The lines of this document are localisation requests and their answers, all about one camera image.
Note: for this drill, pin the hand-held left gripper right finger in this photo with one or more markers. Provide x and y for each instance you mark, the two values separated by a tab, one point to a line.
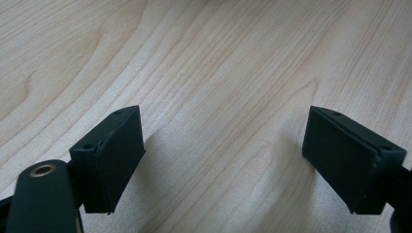
346	155

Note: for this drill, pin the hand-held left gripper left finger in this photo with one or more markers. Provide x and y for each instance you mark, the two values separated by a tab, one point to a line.
110	161

